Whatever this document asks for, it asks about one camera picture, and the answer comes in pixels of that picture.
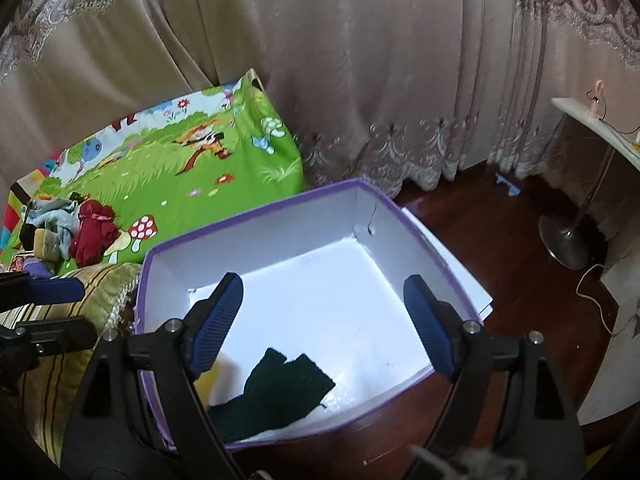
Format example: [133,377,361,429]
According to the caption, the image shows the black knit glove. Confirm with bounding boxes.
[207,348,335,444]

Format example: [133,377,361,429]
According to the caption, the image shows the grey fleece cloth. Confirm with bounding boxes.
[23,197,80,260]

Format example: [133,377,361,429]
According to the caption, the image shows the dark red fuzzy garment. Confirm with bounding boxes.
[70,200,119,268]

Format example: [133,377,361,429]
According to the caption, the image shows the purple white storage box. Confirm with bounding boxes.
[136,180,491,448]

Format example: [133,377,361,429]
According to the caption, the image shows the floor fan stand base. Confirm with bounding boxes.
[538,216,605,270]

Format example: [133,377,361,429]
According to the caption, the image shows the green cartoon play mat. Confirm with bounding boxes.
[1,70,305,264]

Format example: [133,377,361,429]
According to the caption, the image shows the beige embroidered curtain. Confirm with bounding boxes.
[1,0,639,193]

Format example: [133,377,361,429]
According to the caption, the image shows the white side table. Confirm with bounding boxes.
[551,98,640,170]

